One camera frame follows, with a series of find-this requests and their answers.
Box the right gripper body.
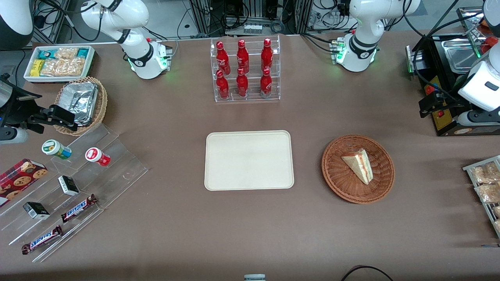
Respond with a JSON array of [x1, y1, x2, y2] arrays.
[[0, 76, 43, 130]]

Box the triangular sandwich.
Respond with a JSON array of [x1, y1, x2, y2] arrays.
[[341, 148, 374, 185]]

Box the small tan wicker basket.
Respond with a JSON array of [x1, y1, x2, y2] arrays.
[[54, 76, 108, 137]]

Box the tray of packaged cookies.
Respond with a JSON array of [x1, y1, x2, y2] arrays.
[[462, 155, 500, 239]]

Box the large round brown wicker basket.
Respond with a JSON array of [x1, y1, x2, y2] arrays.
[[321, 135, 395, 205]]

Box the beige rectangular serving tray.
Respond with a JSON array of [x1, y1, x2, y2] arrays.
[[204, 130, 295, 191]]

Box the black food warmer machine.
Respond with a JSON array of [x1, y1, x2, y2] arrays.
[[405, 6, 500, 137]]

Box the aluminium foil container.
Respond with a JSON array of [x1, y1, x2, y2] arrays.
[[59, 82, 98, 126]]

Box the green lidded cup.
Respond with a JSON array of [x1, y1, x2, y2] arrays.
[[41, 139, 73, 160]]

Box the steel warmer pan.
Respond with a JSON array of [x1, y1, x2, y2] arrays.
[[441, 38, 485, 74]]

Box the yellow snack packet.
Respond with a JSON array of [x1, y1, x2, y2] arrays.
[[30, 59, 46, 77]]

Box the clear rice cracker bag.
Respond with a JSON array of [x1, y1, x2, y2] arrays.
[[40, 47, 86, 77]]

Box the red lidded cup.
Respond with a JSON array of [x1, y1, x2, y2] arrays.
[[85, 147, 111, 167]]

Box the white rectangular snack bin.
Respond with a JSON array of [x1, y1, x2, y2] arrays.
[[23, 45, 96, 84]]

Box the small black box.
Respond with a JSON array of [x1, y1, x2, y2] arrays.
[[22, 201, 51, 220], [57, 175, 80, 197]]

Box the red plaid cookie box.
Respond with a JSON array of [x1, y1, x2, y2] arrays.
[[0, 158, 48, 208]]

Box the clear acrylic stepped display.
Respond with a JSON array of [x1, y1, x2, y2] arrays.
[[0, 124, 149, 263]]

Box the clear bag of pastry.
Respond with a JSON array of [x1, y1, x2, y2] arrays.
[[474, 183, 500, 204], [470, 162, 500, 185]]

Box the snickers chocolate bar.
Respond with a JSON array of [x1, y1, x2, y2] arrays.
[[61, 194, 98, 223], [21, 225, 64, 255]]

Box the red cola bottle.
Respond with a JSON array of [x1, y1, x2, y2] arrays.
[[216, 41, 231, 76], [261, 38, 273, 73], [260, 68, 273, 98], [216, 69, 230, 100], [236, 68, 249, 98], [236, 39, 250, 74]]

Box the clear acrylic bottle rack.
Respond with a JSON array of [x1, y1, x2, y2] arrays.
[[210, 35, 281, 103]]

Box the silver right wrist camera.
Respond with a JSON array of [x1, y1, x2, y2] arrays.
[[0, 127, 29, 145]]

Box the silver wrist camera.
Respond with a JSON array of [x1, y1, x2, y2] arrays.
[[456, 110, 500, 126], [0, 127, 29, 145]]

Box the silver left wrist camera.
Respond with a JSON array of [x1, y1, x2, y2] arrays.
[[456, 110, 500, 126]]

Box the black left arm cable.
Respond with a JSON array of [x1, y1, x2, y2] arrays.
[[402, 0, 475, 103]]

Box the black looped table cable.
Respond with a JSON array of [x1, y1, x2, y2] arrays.
[[341, 265, 394, 281]]

